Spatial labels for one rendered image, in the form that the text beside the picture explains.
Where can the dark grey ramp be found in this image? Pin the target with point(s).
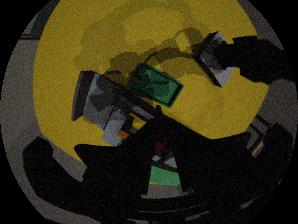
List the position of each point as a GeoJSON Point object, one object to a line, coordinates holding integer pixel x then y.
{"type": "Point", "coordinates": [107, 105]}

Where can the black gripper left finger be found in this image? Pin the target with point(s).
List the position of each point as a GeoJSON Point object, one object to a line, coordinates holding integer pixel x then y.
{"type": "Point", "coordinates": [134, 157]}

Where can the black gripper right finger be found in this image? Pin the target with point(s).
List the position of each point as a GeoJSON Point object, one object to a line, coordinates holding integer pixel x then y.
{"type": "Point", "coordinates": [194, 153]}

